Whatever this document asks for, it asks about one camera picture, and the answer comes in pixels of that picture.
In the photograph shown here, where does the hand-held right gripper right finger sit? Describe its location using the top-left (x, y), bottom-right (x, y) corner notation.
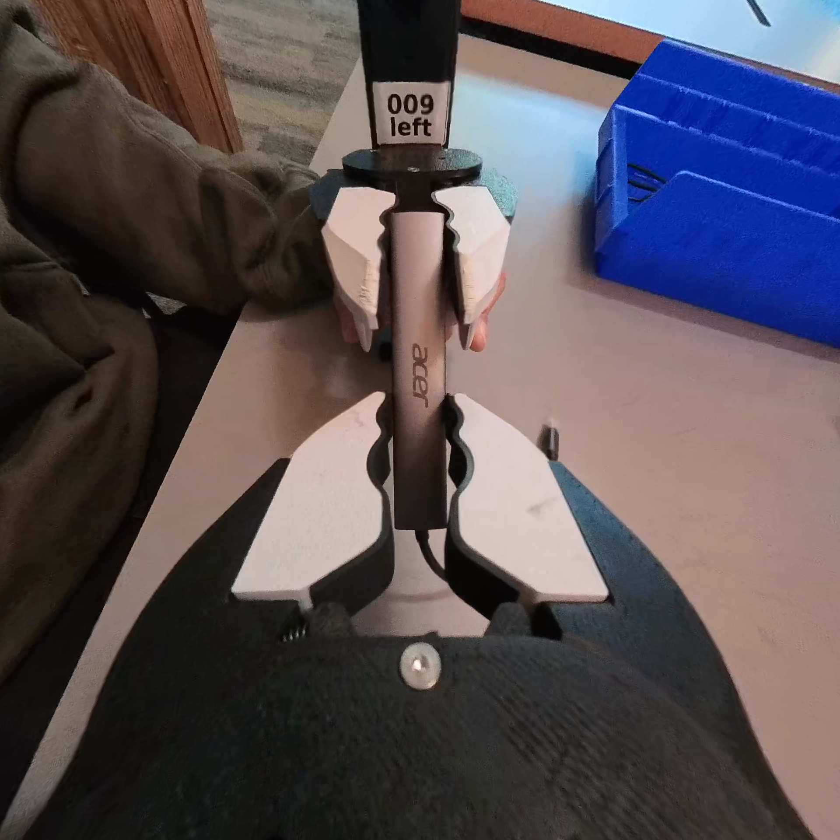
top-left (447, 392), bottom-right (611, 616)

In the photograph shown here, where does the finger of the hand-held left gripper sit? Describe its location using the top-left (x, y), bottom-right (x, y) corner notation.
top-left (321, 188), bottom-right (396, 353)
top-left (432, 186), bottom-right (512, 350)

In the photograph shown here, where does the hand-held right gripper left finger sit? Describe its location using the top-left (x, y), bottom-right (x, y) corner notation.
top-left (231, 392), bottom-right (395, 609)

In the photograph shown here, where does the black hub cable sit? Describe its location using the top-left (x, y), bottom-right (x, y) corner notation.
top-left (412, 528), bottom-right (455, 582)

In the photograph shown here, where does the grey usb hub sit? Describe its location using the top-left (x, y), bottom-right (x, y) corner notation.
top-left (386, 209), bottom-right (452, 532)

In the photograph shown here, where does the person's left forearm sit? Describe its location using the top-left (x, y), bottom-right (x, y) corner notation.
top-left (20, 59), bottom-right (337, 317)

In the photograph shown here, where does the person's left hand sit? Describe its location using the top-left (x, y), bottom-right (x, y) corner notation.
top-left (331, 272), bottom-right (508, 354)

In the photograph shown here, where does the blue plastic bin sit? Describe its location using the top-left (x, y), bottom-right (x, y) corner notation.
top-left (593, 37), bottom-right (840, 350)

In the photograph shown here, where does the person's olive hoodie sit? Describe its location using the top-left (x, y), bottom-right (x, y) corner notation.
top-left (0, 0), bottom-right (161, 683)

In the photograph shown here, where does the wooden post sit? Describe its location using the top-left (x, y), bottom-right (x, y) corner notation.
top-left (31, 0), bottom-right (245, 156)

